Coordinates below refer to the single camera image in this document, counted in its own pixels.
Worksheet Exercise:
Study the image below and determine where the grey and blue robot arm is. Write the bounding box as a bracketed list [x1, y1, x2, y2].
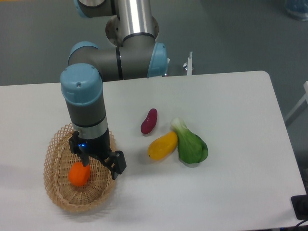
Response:
[60, 0, 168, 179]

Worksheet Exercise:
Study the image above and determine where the black power adapter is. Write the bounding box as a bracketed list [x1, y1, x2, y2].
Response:
[291, 194, 308, 220]

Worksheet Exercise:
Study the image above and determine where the yellow mango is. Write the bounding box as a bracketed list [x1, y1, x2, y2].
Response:
[147, 131, 178, 160]

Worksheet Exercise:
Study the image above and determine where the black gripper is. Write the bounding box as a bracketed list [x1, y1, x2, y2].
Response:
[69, 130, 127, 180]

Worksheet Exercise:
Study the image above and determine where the blue transparent container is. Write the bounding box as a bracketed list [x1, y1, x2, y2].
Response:
[285, 0, 308, 21]

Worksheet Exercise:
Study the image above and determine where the woven wicker basket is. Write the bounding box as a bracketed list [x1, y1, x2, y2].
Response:
[43, 124, 116, 212]

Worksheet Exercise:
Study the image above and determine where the green bok choy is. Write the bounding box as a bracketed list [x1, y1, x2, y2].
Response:
[171, 117, 208, 164]

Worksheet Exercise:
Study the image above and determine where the orange fruit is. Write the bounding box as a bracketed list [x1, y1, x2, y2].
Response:
[68, 162, 90, 187]

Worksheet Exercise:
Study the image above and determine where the white clamp bracket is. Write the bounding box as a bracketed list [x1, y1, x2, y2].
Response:
[183, 51, 193, 76]

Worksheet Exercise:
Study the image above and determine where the purple sweet potato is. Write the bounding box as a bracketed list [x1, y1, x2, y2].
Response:
[141, 108, 158, 134]

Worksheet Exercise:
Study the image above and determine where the white table leg frame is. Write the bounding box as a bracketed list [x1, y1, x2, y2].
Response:
[284, 81, 308, 127]

